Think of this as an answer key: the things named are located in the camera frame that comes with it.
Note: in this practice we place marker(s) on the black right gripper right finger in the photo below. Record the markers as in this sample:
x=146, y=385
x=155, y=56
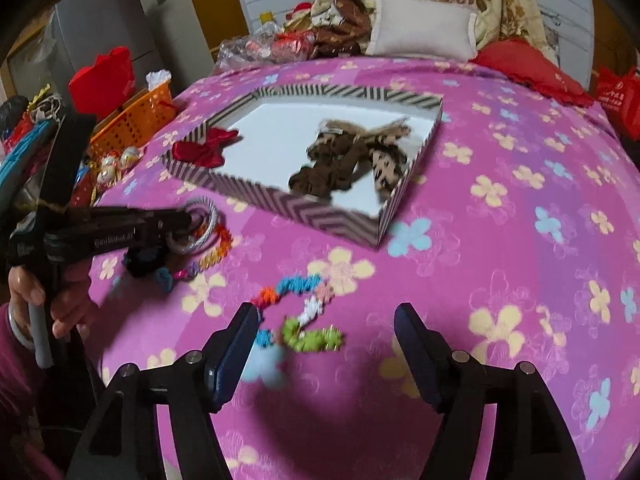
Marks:
x=531, y=439

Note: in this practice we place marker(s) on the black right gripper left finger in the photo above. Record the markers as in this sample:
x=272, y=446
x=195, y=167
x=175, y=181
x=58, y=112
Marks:
x=122, y=438

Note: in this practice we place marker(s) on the black blue scrunchie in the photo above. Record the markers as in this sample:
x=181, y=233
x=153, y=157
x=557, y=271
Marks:
x=143, y=261

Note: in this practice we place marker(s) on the red velvet bow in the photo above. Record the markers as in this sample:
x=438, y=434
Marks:
x=210, y=153

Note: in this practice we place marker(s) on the leopard print brown bow scrunchie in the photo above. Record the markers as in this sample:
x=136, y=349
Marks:
x=344, y=151

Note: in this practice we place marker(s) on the magenta sleeve forearm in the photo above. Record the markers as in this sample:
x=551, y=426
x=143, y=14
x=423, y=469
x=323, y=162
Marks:
x=21, y=378

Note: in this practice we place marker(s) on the person's left hand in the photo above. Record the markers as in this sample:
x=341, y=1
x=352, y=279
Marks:
x=73, y=306

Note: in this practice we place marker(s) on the blue turquoise bag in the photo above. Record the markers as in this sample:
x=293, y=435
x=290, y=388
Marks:
x=15, y=163

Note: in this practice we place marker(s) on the phone mounted on gripper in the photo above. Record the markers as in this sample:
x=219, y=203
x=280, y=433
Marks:
x=68, y=148

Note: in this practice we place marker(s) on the red gift bag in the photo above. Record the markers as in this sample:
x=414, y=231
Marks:
x=104, y=86

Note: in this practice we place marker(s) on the orange plastic basket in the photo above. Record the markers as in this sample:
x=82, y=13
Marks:
x=141, y=118

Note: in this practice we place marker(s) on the white tissue in basket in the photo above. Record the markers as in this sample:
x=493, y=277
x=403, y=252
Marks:
x=156, y=79

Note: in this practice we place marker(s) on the pink floral bedsheet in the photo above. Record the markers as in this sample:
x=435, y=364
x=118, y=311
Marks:
x=517, y=240

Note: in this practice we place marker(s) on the grey refrigerator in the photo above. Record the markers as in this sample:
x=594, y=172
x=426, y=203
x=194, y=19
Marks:
x=159, y=34

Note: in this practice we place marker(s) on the clear plastic bag of items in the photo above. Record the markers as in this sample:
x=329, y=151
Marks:
x=269, y=45

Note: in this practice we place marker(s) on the striped shallow cardboard tray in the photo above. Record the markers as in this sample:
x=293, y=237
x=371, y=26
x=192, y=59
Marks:
x=277, y=125

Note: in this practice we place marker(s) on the santa plush toy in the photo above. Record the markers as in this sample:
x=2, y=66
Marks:
x=299, y=18

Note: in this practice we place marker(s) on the brown patterned cloth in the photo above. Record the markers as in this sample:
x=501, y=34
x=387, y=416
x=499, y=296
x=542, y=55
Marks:
x=342, y=30

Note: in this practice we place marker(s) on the red shopping bag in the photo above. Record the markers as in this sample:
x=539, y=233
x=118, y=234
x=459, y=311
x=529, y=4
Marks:
x=619, y=96

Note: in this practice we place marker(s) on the red cushion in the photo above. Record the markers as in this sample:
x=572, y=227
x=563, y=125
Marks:
x=527, y=66

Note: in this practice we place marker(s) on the white grey pillow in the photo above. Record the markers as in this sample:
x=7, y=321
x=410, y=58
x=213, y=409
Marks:
x=418, y=28

